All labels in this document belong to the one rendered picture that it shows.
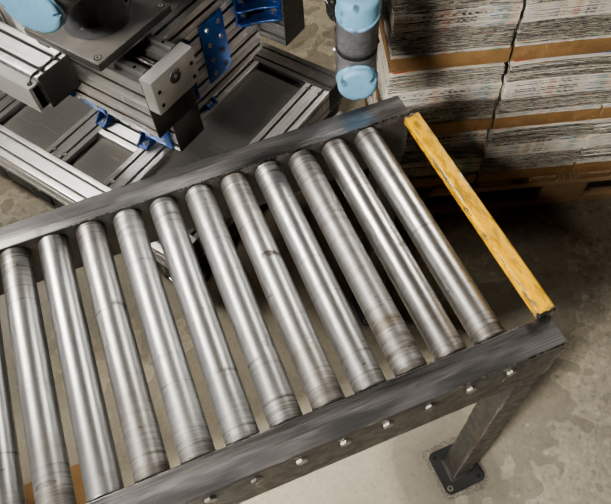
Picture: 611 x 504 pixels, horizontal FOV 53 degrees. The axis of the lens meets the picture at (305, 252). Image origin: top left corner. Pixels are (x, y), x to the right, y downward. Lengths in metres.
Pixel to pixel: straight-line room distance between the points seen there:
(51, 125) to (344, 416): 1.58
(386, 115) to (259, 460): 0.65
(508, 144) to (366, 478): 0.99
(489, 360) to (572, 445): 0.89
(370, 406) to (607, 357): 1.13
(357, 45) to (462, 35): 0.45
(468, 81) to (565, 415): 0.90
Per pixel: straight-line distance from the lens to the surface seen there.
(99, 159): 2.03
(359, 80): 1.15
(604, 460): 1.81
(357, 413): 0.88
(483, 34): 1.54
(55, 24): 1.23
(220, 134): 1.99
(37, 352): 1.02
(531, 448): 1.76
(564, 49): 1.65
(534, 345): 0.95
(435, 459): 1.70
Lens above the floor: 1.63
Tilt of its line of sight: 58 degrees down
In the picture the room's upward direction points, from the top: 6 degrees counter-clockwise
